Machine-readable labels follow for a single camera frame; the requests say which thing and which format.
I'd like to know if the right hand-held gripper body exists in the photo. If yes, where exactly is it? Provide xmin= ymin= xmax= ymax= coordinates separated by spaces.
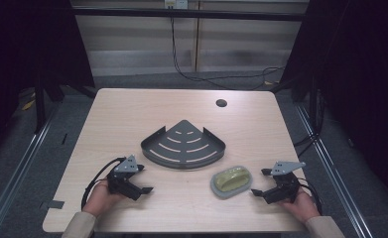
xmin=263 ymin=161 xmax=307 ymax=205

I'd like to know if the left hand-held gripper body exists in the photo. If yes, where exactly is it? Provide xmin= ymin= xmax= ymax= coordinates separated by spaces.
xmin=106 ymin=155 xmax=143 ymax=201

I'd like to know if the person's right hand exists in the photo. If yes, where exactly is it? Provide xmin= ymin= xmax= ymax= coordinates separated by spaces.
xmin=278 ymin=187 xmax=322 ymax=226

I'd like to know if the person's left hand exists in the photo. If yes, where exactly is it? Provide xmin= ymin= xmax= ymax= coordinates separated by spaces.
xmin=81 ymin=178 xmax=127 ymax=218

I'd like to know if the yellow-green soap bar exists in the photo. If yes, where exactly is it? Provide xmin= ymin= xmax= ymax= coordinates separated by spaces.
xmin=213 ymin=167 xmax=251 ymax=193

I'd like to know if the dark grey metal corner shelf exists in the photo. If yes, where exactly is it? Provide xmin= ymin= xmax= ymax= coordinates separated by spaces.
xmin=140 ymin=119 xmax=227 ymax=171

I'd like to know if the grey tape patch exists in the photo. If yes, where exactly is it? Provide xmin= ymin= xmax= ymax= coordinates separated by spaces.
xmin=47 ymin=199 xmax=66 ymax=210

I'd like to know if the black metal stand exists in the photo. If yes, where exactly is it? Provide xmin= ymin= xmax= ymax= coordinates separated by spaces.
xmin=33 ymin=77 xmax=48 ymax=135

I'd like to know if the yellow tape piece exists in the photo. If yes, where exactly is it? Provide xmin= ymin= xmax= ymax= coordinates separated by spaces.
xmin=21 ymin=100 xmax=37 ymax=112

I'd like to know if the black curtain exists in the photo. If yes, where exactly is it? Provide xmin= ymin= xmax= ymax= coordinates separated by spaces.
xmin=0 ymin=0 xmax=96 ymax=170
xmin=280 ymin=0 xmax=388 ymax=210

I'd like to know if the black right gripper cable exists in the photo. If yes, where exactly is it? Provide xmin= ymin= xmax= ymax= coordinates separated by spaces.
xmin=296 ymin=177 xmax=323 ymax=216

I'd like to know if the black floor cable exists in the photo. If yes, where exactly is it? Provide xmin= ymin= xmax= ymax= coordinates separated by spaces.
xmin=293 ymin=131 xmax=321 ymax=159

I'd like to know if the metal floor rail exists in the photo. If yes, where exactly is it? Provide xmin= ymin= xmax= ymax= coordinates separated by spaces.
xmin=0 ymin=113 xmax=61 ymax=238
xmin=295 ymin=103 xmax=375 ymax=238

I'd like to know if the black wall cable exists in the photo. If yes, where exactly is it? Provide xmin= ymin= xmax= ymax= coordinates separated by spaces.
xmin=170 ymin=16 xmax=286 ymax=91

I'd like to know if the black horizontal frame bar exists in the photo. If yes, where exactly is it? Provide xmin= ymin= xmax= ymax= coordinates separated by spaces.
xmin=69 ymin=7 xmax=311 ymax=23

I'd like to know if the white wall outlet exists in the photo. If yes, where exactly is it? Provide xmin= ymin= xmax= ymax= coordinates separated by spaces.
xmin=163 ymin=0 xmax=190 ymax=10

